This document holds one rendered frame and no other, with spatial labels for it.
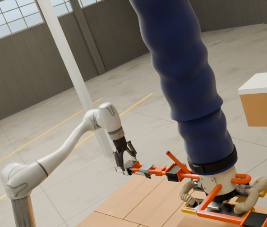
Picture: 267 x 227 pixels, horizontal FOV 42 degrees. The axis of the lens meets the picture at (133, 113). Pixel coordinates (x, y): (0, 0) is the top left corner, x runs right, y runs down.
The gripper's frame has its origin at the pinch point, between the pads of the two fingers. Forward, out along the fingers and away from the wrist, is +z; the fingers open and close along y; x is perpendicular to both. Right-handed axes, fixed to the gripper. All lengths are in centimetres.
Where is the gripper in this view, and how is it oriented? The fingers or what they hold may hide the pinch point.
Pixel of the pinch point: (130, 167)
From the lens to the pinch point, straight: 207.9
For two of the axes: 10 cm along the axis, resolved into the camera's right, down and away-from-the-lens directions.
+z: 3.5, 8.9, 2.9
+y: 6.4, -4.5, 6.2
